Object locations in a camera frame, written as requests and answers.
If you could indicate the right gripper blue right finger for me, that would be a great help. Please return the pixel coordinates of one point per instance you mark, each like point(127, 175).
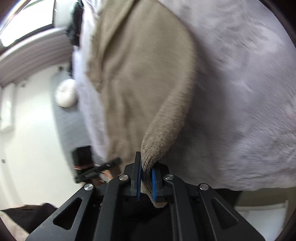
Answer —
point(159, 171)

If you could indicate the dark clothes pile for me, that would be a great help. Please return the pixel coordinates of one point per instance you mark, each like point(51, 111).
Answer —
point(74, 28)

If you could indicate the person left hand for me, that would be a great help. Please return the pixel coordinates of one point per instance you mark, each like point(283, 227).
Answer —
point(104, 177)

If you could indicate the white round cushion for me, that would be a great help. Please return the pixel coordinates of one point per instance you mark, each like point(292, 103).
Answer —
point(65, 94)

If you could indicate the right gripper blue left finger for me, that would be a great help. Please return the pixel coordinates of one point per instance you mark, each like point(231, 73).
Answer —
point(135, 182)

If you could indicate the grey striped window blind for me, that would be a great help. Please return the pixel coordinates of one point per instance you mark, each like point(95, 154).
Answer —
point(40, 51)

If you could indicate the brown knit sweater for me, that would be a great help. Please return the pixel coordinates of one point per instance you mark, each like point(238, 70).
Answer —
point(143, 66)

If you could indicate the lavender plush bed blanket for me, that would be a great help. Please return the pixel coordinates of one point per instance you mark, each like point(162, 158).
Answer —
point(239, 132)

